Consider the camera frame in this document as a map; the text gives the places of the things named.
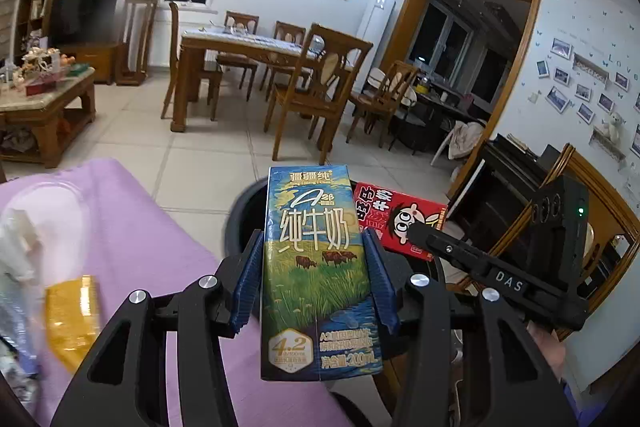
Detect yellow foil wrapper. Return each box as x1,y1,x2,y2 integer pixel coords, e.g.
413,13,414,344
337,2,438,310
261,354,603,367
44,275,102,374

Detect wooden dining chair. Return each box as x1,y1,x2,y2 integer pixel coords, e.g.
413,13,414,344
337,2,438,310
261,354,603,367
264,24,373,165
159,0,225,122

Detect left wooden dining chair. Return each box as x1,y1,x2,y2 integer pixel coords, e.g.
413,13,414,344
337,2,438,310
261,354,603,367
159,0,225,122

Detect near wooden dining chair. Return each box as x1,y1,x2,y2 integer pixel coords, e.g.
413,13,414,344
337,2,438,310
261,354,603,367
264,24,373,165

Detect person's right hand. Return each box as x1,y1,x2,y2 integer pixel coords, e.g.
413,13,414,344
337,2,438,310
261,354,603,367
526,321,566,381

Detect wooden plant stand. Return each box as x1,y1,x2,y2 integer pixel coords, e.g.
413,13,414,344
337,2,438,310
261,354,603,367
115,0,158,86

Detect wooden dining table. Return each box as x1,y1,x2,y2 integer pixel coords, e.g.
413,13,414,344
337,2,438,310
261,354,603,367
169,28,321,134

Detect wooden coffee table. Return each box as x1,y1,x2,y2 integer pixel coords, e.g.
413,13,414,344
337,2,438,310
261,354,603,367
1,67,96,168

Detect white air conditioner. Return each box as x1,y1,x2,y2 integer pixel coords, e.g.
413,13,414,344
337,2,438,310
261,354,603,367
352,0,395,92

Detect blue green milk carton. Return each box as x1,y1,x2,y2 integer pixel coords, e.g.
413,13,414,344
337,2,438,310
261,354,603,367
260,165,383,381

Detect black television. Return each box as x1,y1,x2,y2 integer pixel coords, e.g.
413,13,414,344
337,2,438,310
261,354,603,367
48,0,117,49

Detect red milk carton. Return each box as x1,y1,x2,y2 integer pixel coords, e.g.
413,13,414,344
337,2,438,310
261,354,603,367
352,182,447,261

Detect dark upright piano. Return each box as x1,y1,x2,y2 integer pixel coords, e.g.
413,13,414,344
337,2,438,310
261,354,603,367
446,132,566,258

